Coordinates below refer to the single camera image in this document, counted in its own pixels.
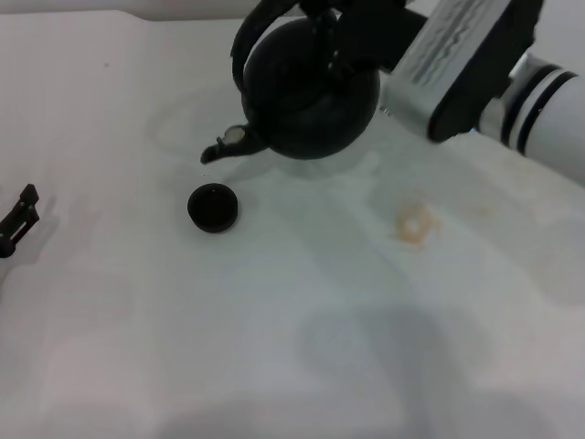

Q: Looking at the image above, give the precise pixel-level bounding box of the small dark brown teacup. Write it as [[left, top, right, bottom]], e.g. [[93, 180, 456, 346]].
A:
[[186, 182, 239, 233]]

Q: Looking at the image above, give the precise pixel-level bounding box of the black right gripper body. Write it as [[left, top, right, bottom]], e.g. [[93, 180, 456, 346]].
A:
[[339, 6, 431, 74]]

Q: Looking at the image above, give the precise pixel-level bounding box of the black round teapot with handle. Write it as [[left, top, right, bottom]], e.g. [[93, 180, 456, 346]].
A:
[[199, 0, 382, 165]]

